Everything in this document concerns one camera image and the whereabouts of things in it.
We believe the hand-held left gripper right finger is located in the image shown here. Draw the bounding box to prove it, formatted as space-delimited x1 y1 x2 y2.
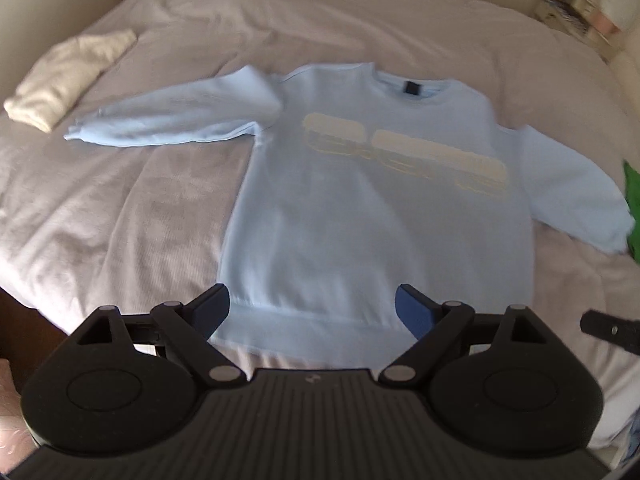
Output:
378 283 557 387

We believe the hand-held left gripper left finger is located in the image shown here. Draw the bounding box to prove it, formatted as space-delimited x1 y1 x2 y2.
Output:
70 283 247 389

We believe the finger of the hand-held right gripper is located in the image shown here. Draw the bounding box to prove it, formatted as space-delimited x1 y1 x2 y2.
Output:
580 309 640 356

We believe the light blue printed sweatshirt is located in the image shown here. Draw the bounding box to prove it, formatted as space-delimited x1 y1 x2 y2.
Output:
64 61 633 367

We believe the green cloth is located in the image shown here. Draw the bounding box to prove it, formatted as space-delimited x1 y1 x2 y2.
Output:
622 159 640 266

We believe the bed with pale pink sheet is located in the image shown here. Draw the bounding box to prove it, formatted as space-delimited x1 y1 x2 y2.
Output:
0 0 640 466

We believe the folded cream cloth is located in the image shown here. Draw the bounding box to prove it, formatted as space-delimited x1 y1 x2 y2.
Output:
3 28 138 134

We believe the stack of magazines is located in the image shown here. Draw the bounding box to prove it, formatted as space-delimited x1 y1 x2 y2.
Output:
541 0 592 37

